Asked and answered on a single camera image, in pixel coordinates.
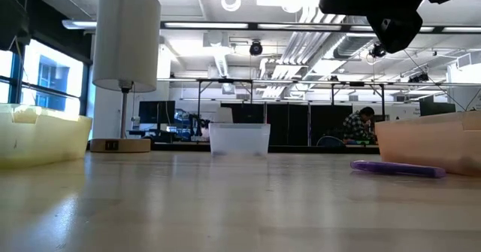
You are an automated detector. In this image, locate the silver air duct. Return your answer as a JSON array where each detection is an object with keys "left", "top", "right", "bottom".
[{"left": 332, "top": 14, "right": 380, "bottom": 60}]

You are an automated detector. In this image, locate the yellow translucent plastic bin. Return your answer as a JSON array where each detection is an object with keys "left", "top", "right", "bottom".
[{"left": 0, "top": 103, "right": 93, "bottom": 169}]

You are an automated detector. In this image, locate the window with black frame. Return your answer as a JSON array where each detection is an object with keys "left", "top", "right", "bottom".
[{"left": 0, "top": 37, "right": 91, "bottom": 117}]

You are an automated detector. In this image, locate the blue chair back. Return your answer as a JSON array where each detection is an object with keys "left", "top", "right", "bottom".
[{"left": 316, "top": 135, "right": 346, "bottom": 147}]

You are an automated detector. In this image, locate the person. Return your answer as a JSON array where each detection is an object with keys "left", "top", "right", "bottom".
[{"left": 342, "top": 106, "right": 377, "bottom": 145}]

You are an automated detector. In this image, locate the black partition wall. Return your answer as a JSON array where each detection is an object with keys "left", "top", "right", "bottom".
[{"left": 220, "top": 102, "right": 354, "bottom": 147}]

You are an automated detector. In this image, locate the ceiling light tube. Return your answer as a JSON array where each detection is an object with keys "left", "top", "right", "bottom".
[{"left": 62, "top": 18, "right": 98, "bottom": 30}]

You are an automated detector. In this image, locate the clear plastic bin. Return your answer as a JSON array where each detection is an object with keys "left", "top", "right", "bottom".
[{"left": 208, "top": 123, "right": 271, "bottom": 157}]

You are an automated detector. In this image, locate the black ceiling spotlight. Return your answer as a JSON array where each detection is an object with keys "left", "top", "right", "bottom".
[
  {"left": 408, "top": 72, "right": 431, "bottom": 84},
  {"left": 370, "top": 43, "right": 388, "bottom": 59}
]

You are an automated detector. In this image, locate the black monitor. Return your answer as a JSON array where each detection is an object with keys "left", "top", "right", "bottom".
[
  {"left": 138, "top": 100, "right": 177, "bottom": 124},
  {"left": 419, "top": 100, "right": 457, "bottom": 117}
]

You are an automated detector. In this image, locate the thin purple pen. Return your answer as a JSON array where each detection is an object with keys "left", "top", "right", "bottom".
[{"left": 349, "top": 159, "right": 448, "bottom": 179}]

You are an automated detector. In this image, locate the white shade table lamp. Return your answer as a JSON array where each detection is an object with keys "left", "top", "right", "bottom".
[{"left": 89, "top": 0, "right": 162, "bottom": 154}]

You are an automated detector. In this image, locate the white ring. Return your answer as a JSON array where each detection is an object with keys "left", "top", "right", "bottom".
[{"left": 220, "top": 0, "right": 243, "bottom": 13}]

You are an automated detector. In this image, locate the white box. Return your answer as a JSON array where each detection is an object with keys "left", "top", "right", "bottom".
[{"left": 216, "top": 107, "right": 234, "bottom": 124}]

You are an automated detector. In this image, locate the black metal stand frame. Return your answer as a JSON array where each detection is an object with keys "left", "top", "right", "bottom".
[
  {"left": 330, "top": 81, "right": 386, "bottom": 122},
  {"left": 195, "top": 77, "right": 254, "bottom": 125}
]

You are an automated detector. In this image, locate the orange translucent plastic bin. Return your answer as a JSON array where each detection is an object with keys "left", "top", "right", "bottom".
[{"left": 374, "top": 111, "right": 481, "bottom": 177}]

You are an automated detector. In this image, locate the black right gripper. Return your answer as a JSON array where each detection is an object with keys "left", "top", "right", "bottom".
[{"left": 318, "top": 0, "right": 470, "bottom": 54}]

